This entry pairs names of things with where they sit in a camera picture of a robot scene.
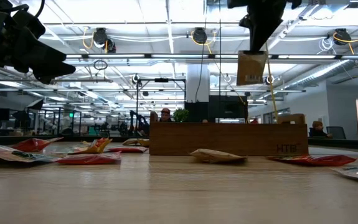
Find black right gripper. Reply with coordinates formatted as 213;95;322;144
227;0;303;52

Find tan tea packet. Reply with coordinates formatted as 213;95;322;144
189;148;248;164
236;50;269;87
121;138;139;147

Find red strawberry tea packet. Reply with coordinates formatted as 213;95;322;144
106;146;149;154
55;151;123;166
265;154;357;167
9;136;65;153

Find wooden tea box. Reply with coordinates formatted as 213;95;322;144
149;111;309;157

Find person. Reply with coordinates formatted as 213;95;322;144
308;120;334;139
159;107;174;123

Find small potted plant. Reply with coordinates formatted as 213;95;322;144
172;108;190;123

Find grey office chair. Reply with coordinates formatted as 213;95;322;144
326;125;347;140

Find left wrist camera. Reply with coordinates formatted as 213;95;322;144
12;9;47;40

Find yellow hanging power cord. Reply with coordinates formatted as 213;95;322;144
265;42;280;124

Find black ceiling cable reel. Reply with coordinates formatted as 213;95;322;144
92;27;118;54
333;27;352;47
191;27;209;45

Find silver ventilation duct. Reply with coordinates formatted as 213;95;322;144
283;46;358;91

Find black gantry frame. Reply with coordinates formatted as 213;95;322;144
136;77;187;125

